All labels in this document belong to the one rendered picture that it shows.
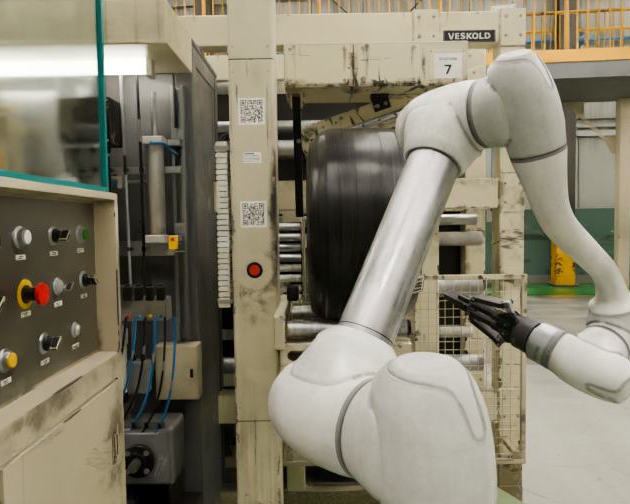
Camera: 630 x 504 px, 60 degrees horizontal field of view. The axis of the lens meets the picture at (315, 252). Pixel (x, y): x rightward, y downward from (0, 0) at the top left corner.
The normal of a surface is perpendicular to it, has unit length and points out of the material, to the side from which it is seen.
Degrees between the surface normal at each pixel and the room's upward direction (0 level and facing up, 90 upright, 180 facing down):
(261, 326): 90
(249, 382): 90
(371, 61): 90
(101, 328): 90
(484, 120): 114
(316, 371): 53
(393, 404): 70
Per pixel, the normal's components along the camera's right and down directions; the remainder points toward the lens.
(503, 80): -0.68, 0.15
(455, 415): 0.25, -0.29
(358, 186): -0.01, -0.30
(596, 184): -0.11, 0.05
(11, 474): 1.00, -0.01
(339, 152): -0.01, -0.64
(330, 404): -0.56, -0.54
